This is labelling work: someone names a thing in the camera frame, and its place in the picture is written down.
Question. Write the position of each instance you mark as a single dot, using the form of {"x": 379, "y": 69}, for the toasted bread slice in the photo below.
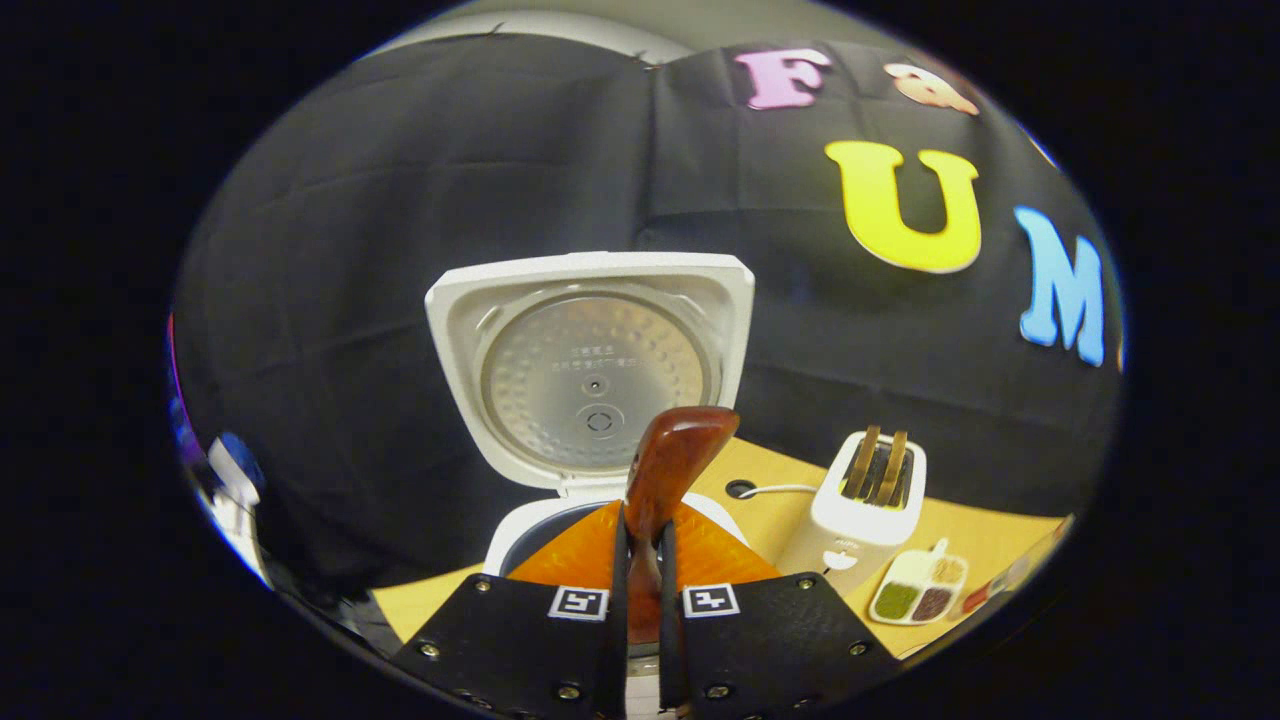
{"x": 892, "y": 470}
{"x": 860, "y": 465}

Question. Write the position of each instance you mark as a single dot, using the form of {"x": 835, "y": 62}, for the clear plastic bottle red label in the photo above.
{"x": 995, "y": 588}

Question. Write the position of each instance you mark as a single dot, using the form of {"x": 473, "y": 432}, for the black backdrop cloth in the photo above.
{"x": 400, "y": 200}

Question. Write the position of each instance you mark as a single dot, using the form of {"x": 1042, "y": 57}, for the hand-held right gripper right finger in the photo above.
{"x": 672, "y": 660}

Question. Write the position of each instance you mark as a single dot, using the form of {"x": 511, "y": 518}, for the white toaster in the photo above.
{"x": 850, "y": 540}

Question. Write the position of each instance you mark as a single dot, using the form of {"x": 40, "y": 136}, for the dark wooden spoon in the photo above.
{"x": 675, "y": 460}

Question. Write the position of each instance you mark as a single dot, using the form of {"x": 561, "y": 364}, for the white divided grain dish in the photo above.
{"x": 915, "y": 595}

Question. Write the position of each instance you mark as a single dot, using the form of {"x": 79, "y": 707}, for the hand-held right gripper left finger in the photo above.
{"x": 617, "y": 640}

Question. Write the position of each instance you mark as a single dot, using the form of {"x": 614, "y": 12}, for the white rice cooker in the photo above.
{"x": 590, "y": 370}

